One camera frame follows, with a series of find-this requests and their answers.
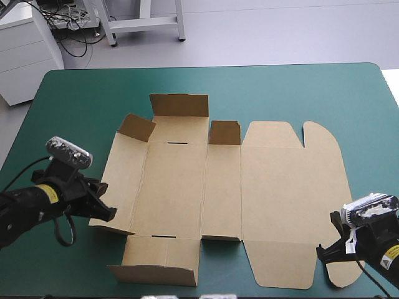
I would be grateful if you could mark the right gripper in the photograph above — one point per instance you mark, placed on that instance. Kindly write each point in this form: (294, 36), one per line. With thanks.
(366, 243)

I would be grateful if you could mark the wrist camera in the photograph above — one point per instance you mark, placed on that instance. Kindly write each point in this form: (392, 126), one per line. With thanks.
(68, 153)
(371, 208)

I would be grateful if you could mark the white drawer cabinet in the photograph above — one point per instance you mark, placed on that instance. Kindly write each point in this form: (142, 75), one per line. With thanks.
(25, 56)

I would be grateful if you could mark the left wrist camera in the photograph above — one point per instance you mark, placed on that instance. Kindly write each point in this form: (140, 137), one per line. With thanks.
(68, 153)

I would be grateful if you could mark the white metal table frame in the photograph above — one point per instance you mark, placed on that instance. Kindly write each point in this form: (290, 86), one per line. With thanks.
(143, 23)

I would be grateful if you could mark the brown cardboard box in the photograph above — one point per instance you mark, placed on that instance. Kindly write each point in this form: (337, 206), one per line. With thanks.
(274, 193)

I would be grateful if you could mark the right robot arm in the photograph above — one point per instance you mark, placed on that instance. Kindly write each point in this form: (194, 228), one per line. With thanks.
(389, 249)

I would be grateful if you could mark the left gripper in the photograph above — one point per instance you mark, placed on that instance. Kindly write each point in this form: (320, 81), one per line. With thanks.
(70, 190)

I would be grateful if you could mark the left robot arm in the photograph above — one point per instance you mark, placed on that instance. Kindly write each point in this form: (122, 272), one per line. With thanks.
(22, 205)

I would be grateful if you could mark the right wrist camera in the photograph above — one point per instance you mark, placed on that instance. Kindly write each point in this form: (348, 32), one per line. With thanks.
(371, 208)

